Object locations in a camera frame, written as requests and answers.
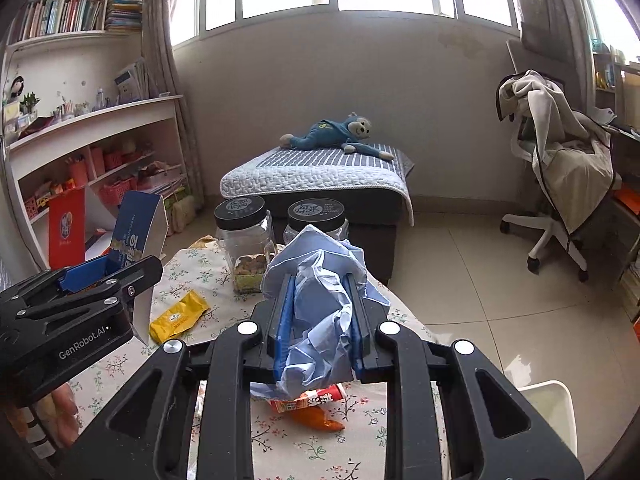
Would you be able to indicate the white office chair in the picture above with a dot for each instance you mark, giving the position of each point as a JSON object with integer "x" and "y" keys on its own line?
{"x": 547, "y": 230}

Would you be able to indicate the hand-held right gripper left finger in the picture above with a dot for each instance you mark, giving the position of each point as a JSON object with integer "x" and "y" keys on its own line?
{"x": 282, "y": 330}

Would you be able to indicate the stack of magazines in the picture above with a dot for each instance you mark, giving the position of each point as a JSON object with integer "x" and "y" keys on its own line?
{"x": 131, "y": 80}

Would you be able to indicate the quilted striped blanket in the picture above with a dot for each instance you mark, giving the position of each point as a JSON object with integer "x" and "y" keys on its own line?
{"x": 320, "y": 172}

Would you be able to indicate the blue plush monkey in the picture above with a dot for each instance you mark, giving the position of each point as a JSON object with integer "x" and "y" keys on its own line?
{"x": 325, "y": 132}

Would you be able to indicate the grey patterned curtain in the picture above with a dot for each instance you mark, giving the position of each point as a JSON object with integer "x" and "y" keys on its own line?
{"x": 165, "y": 60}
{"x": 555, "y": 20}

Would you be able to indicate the wooden desk with shelves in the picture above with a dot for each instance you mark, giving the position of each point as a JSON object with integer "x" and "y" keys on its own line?
{"x": 625, "y": 185}

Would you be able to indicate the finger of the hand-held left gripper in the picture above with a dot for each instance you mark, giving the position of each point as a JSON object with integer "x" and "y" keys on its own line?
{"x": 115, "y": 290}
{"x": 82, "y": 275}

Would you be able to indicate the clear jar with nuts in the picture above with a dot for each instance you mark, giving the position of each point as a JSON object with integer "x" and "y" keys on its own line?
{"x": 312, "y": 212}

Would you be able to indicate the white bookshelf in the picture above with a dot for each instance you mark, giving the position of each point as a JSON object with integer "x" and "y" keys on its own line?
{"x": 125, "y": 110}

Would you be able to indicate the red snack wrapper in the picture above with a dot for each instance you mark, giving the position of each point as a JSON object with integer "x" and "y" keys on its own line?
{"x": 310, "y": 400}

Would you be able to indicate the small green plant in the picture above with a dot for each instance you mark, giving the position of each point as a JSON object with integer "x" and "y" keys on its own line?
{"x": 30, "y": 102}

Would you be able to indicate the yellow snack packet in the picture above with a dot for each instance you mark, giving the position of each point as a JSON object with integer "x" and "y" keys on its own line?
{"x": 177, "y": 317}

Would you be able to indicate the blue carton box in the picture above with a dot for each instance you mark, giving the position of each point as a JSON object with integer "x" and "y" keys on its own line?
{"x": 132, "y": 230}

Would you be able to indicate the orange snack wrapper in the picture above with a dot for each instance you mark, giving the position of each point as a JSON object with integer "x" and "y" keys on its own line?
{"x": 315, "y": 417}

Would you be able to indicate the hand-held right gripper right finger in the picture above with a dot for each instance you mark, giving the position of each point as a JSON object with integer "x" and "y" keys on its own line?
{"x": 357, "y": 355}

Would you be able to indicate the woven straw bag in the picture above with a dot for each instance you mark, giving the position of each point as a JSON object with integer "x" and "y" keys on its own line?
{"x": 184, "y": 212}

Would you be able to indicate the pink plastic basket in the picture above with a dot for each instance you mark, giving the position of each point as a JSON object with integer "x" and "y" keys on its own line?
{"x": 120, "y": 192}

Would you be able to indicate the clear jar with biscuits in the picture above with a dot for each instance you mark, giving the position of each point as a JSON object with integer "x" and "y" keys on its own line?
{"x": 245, "y": 240}

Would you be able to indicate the row of books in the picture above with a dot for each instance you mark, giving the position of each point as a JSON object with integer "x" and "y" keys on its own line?
{"x": 65, "y": 10}

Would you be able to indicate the office chair with clothes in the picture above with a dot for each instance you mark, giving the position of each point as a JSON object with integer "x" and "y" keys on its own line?
{"x": 570, "y": 170}

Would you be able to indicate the floral tablecloth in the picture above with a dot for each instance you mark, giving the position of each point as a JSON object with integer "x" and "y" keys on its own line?
{"x": 210, "y": 270}

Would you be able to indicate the red cardboard box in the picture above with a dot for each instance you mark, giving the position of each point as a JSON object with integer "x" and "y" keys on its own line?
{"x": 67, "y": 230}

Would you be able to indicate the dark ottoman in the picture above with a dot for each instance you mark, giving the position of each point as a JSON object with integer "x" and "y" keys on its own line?
{"x": 375, "y": 240}

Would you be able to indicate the white plastic bin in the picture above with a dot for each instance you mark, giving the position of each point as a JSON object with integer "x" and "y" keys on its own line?
{"x": 550, "y": 405}

